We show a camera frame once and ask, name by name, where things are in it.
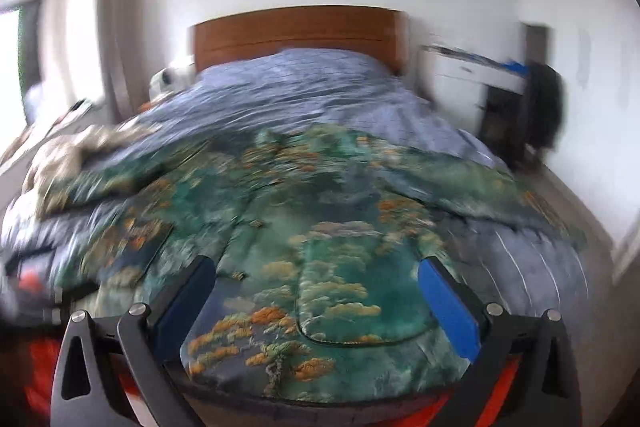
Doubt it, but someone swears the green landscape print garment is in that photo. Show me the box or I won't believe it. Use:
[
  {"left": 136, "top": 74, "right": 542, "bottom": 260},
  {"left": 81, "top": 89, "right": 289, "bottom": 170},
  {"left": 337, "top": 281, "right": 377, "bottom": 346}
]
[{"left": 55, "top": 124, "right": 588, "bottom": 405}]

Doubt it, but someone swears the beige patterned cloth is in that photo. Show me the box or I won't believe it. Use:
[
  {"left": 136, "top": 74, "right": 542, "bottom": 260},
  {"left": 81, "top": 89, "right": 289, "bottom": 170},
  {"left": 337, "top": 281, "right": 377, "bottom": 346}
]
[{"left": 20, "top": 124, "right": 161, "bottom": 212}]

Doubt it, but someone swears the black jacket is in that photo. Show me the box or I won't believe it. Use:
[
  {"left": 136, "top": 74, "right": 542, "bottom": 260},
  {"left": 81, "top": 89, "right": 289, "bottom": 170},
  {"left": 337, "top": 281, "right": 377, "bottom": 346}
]
[{"left": 520, "top": 62, "right": 566, "bottom": 158}]

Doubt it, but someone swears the white bedside object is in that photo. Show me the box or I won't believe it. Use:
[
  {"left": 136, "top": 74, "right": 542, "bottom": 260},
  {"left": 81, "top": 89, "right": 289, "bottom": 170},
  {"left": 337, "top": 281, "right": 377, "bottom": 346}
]
[{"left": 149, "top": 64, "right": 196, "bottom": 100}]

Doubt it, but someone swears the white desk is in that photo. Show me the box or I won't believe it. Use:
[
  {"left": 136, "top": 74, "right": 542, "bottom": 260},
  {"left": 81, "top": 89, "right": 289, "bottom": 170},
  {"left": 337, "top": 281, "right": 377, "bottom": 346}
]
[{"left": 420, "top": 44, "right": 531, "bottom": 128}]

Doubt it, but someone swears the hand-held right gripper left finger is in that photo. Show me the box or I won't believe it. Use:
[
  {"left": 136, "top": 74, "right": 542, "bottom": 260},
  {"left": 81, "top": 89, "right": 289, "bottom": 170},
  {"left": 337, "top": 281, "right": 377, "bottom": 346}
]
[{"left": 50, "top": 255, "right": 218, "bottom": 427}]

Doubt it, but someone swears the window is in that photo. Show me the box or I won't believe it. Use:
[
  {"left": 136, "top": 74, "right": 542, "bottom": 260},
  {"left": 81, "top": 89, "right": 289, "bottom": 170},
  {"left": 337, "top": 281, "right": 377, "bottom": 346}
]
[{"left": 0, "top": 0, "right": 46, "bottom": 128}]

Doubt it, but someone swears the blue checked bed sheet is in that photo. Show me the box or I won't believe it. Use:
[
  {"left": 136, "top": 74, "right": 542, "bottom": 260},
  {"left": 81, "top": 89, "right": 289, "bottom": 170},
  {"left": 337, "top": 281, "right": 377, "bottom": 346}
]
[{"left": 0, "top": 48, "right": 591, "bottom": 323}]

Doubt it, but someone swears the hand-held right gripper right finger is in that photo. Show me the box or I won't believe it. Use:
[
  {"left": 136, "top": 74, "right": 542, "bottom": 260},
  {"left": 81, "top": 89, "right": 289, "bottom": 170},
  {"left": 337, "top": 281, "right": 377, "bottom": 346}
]
[{"left": 417, "top": 255, "right": 583, "bottom": 427}]

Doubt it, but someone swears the orange cloth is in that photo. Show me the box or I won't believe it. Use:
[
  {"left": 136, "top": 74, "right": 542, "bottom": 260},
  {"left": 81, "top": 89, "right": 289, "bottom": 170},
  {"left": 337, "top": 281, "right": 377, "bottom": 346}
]
[{"left": 17, "top": 274, "right": 523, "bottom": 427}]

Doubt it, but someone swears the beige curtain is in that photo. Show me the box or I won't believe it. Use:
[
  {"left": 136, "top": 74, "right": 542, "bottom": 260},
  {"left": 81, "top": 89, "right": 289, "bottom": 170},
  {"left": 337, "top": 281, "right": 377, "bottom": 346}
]
[{"left": 97, "top": 0, "right": 143, "bottom": 122}]

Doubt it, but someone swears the dark upright panel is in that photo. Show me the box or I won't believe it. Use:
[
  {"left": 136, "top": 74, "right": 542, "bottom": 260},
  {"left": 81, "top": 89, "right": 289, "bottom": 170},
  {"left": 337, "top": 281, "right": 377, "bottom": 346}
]
[{"left": 522, "top": 24, "right": 551, "bottom": 68}]

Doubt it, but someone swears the wooden headboard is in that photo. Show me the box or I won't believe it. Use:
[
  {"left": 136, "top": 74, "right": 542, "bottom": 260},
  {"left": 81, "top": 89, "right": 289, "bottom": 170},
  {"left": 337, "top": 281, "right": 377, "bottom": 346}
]
[{"left": 192, "top": 6, "right": 408, "bottom": 75}]

